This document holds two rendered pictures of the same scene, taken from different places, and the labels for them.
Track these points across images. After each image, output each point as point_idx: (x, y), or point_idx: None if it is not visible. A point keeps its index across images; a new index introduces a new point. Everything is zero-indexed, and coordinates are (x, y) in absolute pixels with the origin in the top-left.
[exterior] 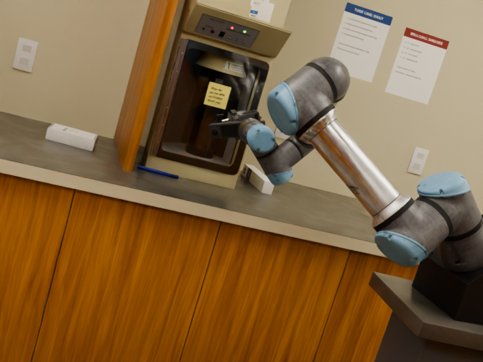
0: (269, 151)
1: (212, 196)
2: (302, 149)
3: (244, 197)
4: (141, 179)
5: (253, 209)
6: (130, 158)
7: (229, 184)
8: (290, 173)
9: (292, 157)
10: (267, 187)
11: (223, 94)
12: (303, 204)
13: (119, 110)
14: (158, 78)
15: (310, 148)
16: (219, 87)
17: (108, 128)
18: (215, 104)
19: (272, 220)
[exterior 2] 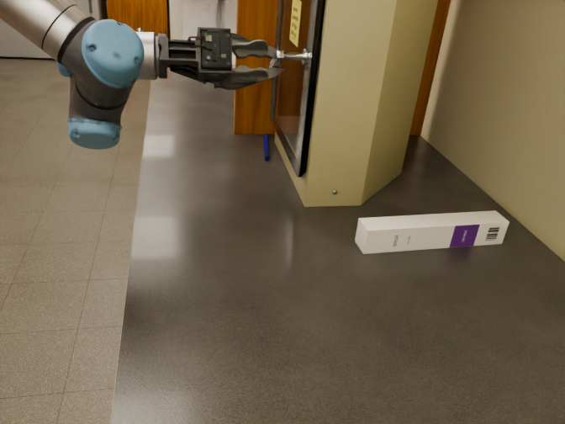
0: (70, 76)
1: (205, 180)
2: (76, 76)
3: (257, 212)
4: (205, 137)
5: (182, 213)
6: (234, 115)
7: (302, 195)
8: (72, 124)
9: (72, 92)
10: (360, 233)
11: (298, 18)
12: (370, 303)
13: (435, 91)
14: (472, 37)
15: (77, 76)
16: (296, 6)
17: (425, 118)
18: (293, 39)
19: (134, 228)
